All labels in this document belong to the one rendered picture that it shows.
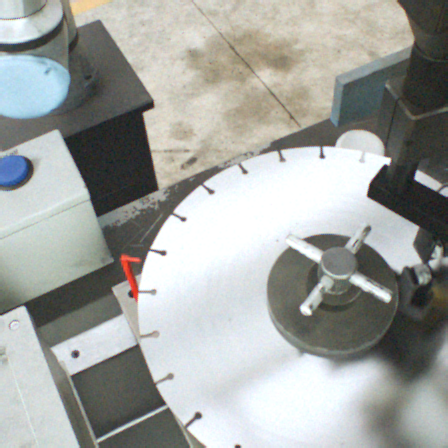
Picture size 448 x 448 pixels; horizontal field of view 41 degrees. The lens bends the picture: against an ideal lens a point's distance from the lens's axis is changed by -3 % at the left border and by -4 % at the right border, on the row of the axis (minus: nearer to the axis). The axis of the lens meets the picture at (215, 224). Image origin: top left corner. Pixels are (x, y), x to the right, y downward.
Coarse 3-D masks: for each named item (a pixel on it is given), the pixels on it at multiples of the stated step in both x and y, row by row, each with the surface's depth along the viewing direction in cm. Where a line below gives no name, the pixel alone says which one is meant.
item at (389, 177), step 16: (384, 176) 48; (400, 176) 45; (368, 192) 49; (384, 192) 48; (400, 192) 47; (416, 192) 47; (432, 192) 47; (400, 208) 48; (416, 208) 46; (432, 208) 46; (416, 224) 48; (432, 224) 46; (416, 240) 50; (432, 240) 47
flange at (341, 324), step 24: (312, 240) 53; (336, 240) 53; (288, 264) 52; (312, 264) 50; (360, 264) 51; (384, 264) 51; (288, 288) 51; (312, 288) 49; (360, 288) 49; (288, 312) 49; (336, 312) 49; (360, 312) 49; (384, 312) 49; (288, 336) 49; (312, 336) 48; (336, 336) 48; (360, 336) 48
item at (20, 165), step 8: (0, 160) 68; (8, 160) 67; (16, 160) 67; (24, 160) 67; (0, 168) 67; (8, 168) 67; (16, 168) 67; (24, 168) 67; (0, 176) 66; (8, 176) 66; (16, 176) 66; (24, 176) 67; (0, 184) 67; (8, 184) 66
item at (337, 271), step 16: (368, 224) 49; (288, 240) 49; (352, 240) 48; (320, 256) 48; (336, 256) 47; (352, 256) 47; (320, 272) 47; (336, 272) 46; (352, 272) 46; (320, 288) 46; (336, 288) 47; (368, 288) 46; (384, 288) 46; (304, 304) 45
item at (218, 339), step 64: (192, 192) 58; (256, 192) 58; (320, 192) 57; (192, 256) 54; (256, 256) 54; (384, 256) 53; (192, 320) 51; (256, 320) 50; (192, 384) 47; (256, 384) 47; (320, 384) 47; (384, 384) 46
